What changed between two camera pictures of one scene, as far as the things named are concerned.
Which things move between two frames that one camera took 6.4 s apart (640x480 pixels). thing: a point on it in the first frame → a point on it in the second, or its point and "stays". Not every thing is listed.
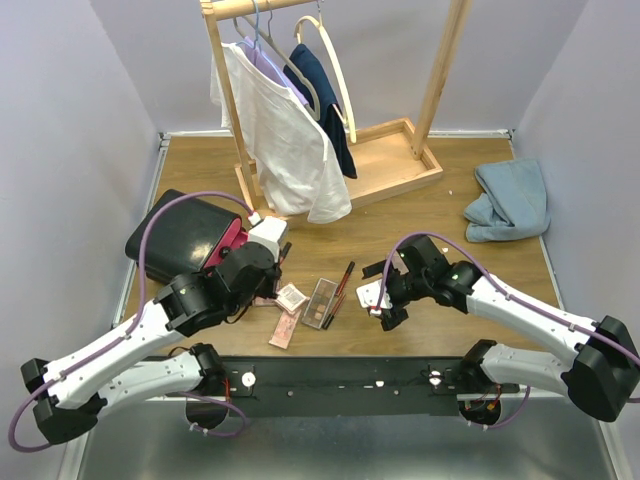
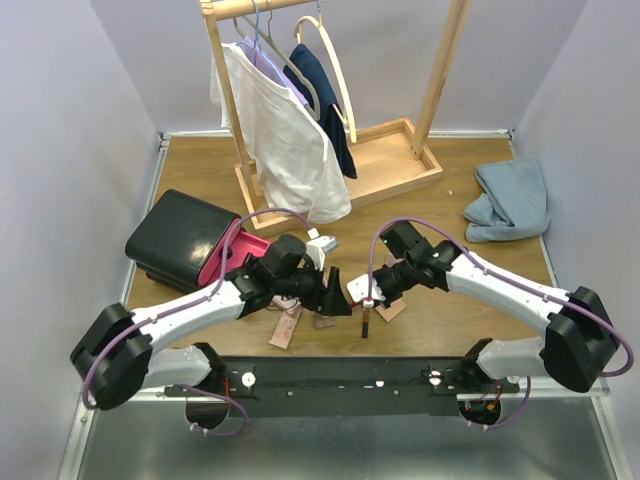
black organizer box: (182, 240) stays
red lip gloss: (333, 312) → (365, 322)
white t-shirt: (293, 164) stays
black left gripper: (275, 282) → (324, 291)
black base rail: (348, 386) stays
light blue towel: (514, 206) stays
